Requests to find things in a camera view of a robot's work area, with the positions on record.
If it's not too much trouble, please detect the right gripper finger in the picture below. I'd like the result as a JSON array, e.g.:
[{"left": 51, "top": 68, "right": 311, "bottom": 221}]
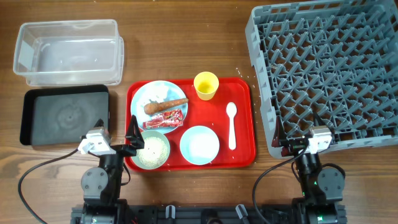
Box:
[
  {"left": 313, "top": 112, "right": 326, "bottom": 126},
  {"left": 271, "top": 116, "right": 286, "bottom": 147}
]

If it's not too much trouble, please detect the green bowl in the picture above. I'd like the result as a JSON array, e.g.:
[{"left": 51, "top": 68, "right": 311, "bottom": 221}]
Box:
[{"left": 131, "top": 130, "right": 170, "bottom": 170}]

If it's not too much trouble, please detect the orange carrot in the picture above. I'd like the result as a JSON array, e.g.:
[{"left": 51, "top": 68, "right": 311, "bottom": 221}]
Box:
[{"left": 144, "top": 98, "right": 189, "bottom": 115}]

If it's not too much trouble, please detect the light blue plate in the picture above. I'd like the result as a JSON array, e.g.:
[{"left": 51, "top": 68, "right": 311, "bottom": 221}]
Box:
[{"left": 130, "top": 81, "right": 188, "bottom": 134}]

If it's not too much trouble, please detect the red snack wrapper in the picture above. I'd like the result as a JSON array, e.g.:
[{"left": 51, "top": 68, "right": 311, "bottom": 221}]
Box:
[{"left": 142, "top": 109, "right": 183, "bottom": 129}]

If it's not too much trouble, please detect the white tissue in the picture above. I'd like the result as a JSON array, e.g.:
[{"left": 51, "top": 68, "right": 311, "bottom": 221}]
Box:
[{"left": 149, "top": 85, "right": 169, "bottom": 103}]

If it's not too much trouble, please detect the white plastic spoon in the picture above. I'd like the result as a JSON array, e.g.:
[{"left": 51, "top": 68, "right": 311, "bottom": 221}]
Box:
[{"left": 226, "top": 102, "right": 237, "bottom": 150}]

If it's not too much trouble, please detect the light blue bowl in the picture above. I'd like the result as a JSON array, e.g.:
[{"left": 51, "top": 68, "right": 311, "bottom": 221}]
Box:
[{"left": 180, "top": 126, "right": 220, "bottom": 166}]

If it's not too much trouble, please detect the yellow plastic cup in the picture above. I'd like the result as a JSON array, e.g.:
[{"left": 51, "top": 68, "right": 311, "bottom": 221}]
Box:
[{"left": 193, "top": 72, "right": 220, "bottom": 101}]

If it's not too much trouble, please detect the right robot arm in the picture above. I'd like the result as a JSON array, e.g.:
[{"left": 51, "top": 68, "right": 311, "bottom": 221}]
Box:
[{"left": 272, "top": 113, "right": 348, "bottom": 224}]

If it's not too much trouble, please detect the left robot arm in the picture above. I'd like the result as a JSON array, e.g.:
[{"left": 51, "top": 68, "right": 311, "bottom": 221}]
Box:
[{"left": 71, "top": 115, "right": 144, "bottom": 224}]

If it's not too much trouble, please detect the grey dishwasher rack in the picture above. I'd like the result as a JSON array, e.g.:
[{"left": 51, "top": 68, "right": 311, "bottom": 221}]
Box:
[{"left": 245, "top": 0, "right": 397, "bottom": 151}]

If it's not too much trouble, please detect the white rice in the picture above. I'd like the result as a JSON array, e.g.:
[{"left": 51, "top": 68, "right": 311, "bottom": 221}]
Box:
[{"left": 137, "top": 137, "right": 169, "bottom": 169}]

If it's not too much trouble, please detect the red serving tray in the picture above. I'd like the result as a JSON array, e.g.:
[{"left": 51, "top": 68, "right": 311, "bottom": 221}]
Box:
[{"left": 124, "top": 77, "right": 257, "bottom": 172}]

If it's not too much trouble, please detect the black plastic tray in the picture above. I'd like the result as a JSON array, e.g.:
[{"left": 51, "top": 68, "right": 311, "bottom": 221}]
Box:
[{"left": 19, "top": 85, "right": 110, "bottom": 146}]

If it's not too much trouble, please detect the clear plastic bin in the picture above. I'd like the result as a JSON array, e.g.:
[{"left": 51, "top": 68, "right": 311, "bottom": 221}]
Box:
[{"left": 13, "top": 19, "right": 124, "bottom": 86}]

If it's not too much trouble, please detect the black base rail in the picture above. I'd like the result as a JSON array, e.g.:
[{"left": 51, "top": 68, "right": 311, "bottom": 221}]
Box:
[{"left": 70, "top": 203, "right": 346, "bottom": 224}]

